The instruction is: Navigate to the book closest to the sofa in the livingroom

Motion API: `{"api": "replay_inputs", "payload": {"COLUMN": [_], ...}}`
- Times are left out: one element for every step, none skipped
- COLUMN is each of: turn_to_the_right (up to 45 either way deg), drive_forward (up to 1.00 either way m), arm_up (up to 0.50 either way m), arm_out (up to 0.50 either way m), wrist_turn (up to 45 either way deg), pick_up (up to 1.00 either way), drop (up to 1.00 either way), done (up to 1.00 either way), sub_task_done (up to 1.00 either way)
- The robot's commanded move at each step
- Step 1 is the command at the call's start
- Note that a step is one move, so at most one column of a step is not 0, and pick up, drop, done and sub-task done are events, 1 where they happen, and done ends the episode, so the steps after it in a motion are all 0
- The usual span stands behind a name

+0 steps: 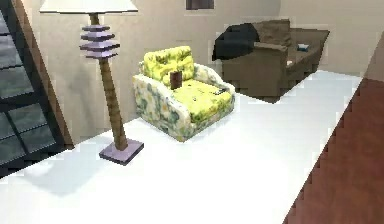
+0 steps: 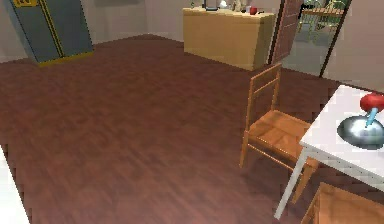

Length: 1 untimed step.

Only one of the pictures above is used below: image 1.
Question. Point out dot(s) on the dark brown book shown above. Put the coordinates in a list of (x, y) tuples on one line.
[(175, 80)]

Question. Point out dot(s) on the brown sofa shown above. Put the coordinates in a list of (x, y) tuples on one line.
[(266, 66)]

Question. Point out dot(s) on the brown sofa cushion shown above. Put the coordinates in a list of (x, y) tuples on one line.
[(275, 31)]

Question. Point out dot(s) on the teal book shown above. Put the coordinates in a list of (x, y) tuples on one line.
[(302, 47)]

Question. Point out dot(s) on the yellow floral armchair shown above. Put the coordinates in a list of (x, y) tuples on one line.
[(196, 96)]

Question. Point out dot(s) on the wooden floor lamp purple base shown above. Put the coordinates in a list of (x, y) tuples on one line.
[(112, 100)]

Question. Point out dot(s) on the black cloth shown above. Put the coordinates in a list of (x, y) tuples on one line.
[(235, 41)]

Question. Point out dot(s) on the dark framed wall picture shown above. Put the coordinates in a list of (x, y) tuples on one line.
[(200, 4)]

